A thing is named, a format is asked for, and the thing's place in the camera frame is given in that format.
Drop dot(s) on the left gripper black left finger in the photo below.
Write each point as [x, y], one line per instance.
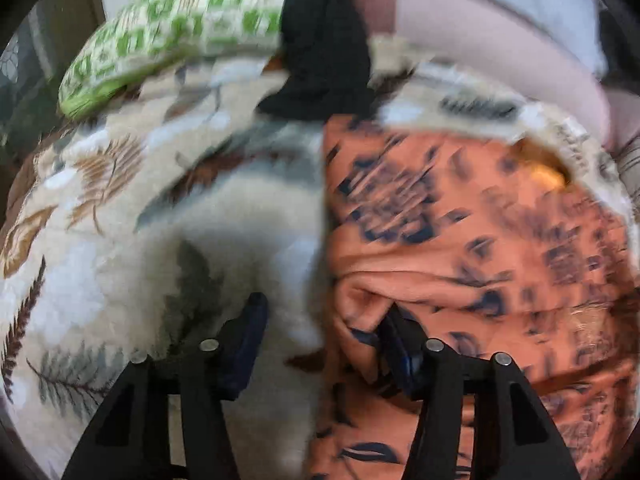
[164, 419]

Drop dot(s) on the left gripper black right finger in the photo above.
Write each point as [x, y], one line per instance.
[514, 435]

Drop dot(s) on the orange black floral blouse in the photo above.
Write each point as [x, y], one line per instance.
[489, 252]

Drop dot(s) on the beige leaf print blanket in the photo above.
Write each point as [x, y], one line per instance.
[142, 235]

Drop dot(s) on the striped floral sofa cushion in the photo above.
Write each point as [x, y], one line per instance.
[628, 165]

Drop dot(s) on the wooden glass panel door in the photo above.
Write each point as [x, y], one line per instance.
[33, 65]

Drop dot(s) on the pink quilted sofa armrest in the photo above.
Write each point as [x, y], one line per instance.
[501, 45]

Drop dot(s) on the black garment on pillow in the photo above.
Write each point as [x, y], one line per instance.
[325, 50]

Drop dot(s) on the green white patterned pillow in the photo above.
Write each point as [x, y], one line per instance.
[149, 35]

